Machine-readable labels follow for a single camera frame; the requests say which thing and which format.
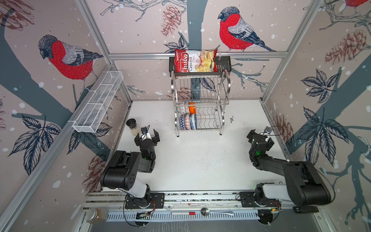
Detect red patterned ceramic bowl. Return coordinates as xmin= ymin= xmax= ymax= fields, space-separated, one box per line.
xmin=178 ymin=114 xmax=186 ymax=130

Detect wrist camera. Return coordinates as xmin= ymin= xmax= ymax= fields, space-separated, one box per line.
xmin=263 ymin=126 xmax=272 ymax=135
xmin=141 ymin=125 xmax=152 ymax=140

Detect blue white floral bowl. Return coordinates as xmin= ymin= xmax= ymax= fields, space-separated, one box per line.
xmin=190 ymin=114 xmax=197 ymax=130

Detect steel wire dish rack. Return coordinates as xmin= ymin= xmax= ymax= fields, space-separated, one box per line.
xmin=171 ymin=71 xmax=231 ymax=137

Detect dark blue geometric bowl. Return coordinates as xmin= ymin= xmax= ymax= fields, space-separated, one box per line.
xmin=184 ymin=114 xmax=191 ymax=130

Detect black wall shelf basket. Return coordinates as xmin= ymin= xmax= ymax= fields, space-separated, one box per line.
xmin=169 ymin=56 xmax=231 ymax=76

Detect metal spoon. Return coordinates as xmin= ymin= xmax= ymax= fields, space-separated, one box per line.
xmin=201 ymin=207 xmax=234 ymax=217

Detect red cassava chips bag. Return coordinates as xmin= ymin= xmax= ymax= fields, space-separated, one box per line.
xmin=174 ymin=49 xmax=218 ymax=73

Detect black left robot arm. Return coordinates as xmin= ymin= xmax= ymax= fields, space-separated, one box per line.
xmin=100 ymin=128 xmax=160 ymax=202

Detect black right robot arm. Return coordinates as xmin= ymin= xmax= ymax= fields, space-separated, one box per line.
xmin=247 ymin=130 xmax=334 ymax=206

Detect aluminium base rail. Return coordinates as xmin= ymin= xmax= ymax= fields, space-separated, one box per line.
xmin=82 ymin=190 xmax=294 ymax=225

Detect white lattice pattern bowl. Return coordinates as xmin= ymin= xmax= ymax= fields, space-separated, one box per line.
xmin=184 ymin=106 xmax=190 ymax=114

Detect glass jar with lid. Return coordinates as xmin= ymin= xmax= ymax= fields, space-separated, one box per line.
xmin=85 ymin=208 xmax=109 ymax=224

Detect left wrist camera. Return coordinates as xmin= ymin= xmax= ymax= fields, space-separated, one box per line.
xmin=141 ymin=125 xmax=152 ymax=140

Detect black remote device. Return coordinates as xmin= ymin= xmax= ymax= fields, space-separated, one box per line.
xmin=293 ymin=206 xmax=319 ymax=214

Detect salt grinder with black cap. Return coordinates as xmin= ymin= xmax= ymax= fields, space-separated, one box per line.
xmin=126 ymin=119 xmax=142 ymax=137

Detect orange plastic bowl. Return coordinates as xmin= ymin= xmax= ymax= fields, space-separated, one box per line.
xmin=188 ymin=102 xmax=196 ymax=114

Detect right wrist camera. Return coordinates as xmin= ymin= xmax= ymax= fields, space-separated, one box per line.
xmin=263 ymin=126 xmax=272 ymax=135

